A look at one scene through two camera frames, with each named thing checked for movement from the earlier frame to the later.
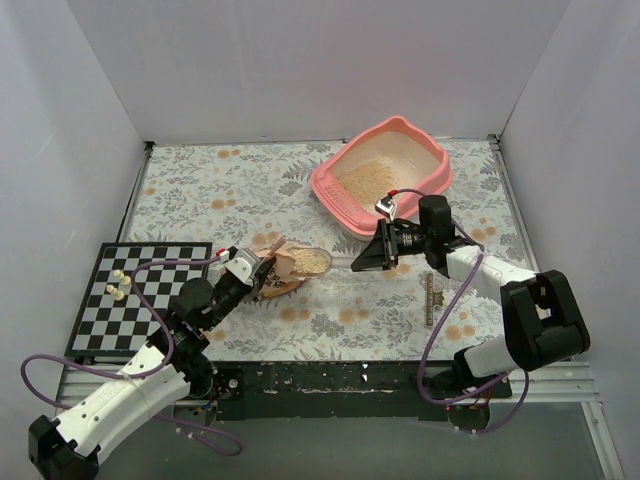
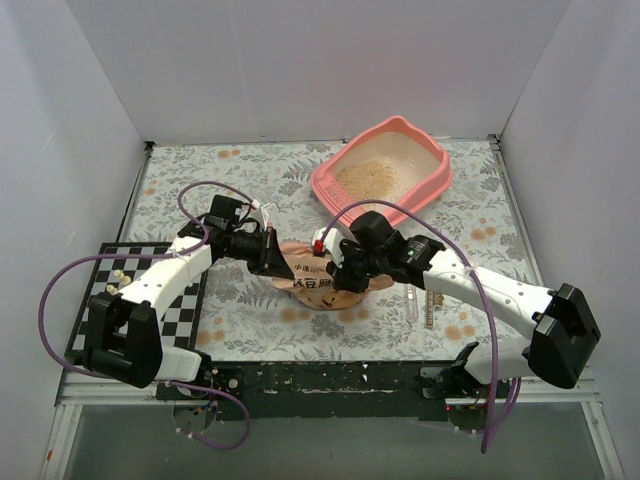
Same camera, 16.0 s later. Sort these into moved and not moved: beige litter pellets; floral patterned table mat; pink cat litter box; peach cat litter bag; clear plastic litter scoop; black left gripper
Moved: black left gripper; peach cat litter bag; clear plastic litter scoop
Not moved: beige litter pellets; pink cat litter box; floral patterned table mat
